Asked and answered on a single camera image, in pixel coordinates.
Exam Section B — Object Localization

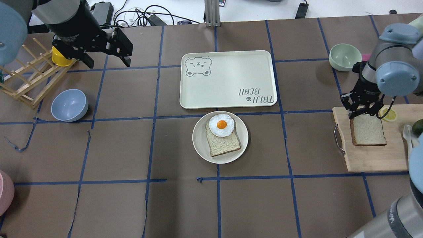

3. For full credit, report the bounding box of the black power adapter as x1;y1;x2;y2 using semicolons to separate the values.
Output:
91;2;114;28

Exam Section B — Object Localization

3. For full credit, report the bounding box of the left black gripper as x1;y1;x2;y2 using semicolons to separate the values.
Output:
51;25;133;69

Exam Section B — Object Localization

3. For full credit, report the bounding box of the green bowl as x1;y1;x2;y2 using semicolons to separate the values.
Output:
329;43;362;72

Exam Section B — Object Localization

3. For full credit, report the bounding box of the wooden dish rack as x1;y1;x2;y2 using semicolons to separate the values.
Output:
1;38;76;109

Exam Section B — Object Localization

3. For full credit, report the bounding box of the fried egg toy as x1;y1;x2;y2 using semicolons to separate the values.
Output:
207;114;235;138

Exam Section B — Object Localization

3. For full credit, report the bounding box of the wooden cutting board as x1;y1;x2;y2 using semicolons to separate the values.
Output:
332;104;423;172

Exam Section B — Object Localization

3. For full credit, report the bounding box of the white plastic fork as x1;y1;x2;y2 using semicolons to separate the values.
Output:
403;125;413;159

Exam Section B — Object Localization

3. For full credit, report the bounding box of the yellow cup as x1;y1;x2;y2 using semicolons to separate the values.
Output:
51;46;73;67

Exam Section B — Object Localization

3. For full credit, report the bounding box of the bread slice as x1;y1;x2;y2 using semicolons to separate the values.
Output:
350;114;387;146
205;124;241;157

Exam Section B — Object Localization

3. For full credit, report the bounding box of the pink plate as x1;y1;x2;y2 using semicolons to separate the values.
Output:
0;170;15;216

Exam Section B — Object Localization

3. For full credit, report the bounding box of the cream bear tray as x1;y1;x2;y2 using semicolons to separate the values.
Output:
179;50;278;109

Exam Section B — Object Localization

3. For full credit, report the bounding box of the round white plate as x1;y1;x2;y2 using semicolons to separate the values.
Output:
192;111;249;164

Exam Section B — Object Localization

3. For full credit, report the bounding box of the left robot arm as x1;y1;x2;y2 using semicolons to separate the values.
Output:
0;0;133;69

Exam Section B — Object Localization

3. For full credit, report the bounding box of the aluminium frame post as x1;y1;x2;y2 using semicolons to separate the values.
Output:
204;0;221;27

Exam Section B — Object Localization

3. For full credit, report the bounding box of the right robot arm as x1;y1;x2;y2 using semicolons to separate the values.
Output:
340;16;422;238

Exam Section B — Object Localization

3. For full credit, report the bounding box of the avocado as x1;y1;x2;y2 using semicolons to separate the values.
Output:
411;119;423;138

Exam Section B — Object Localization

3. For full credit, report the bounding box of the lemon slice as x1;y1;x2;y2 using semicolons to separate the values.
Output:
378;106;398;122

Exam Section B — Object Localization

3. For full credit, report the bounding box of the blue bowl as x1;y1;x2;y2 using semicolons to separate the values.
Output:
51;89;89;122

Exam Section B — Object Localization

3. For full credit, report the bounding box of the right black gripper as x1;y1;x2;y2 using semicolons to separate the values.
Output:
340;79;384;120

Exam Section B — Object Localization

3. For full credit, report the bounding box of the pink cloth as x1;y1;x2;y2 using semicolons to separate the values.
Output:
361;53;371;61

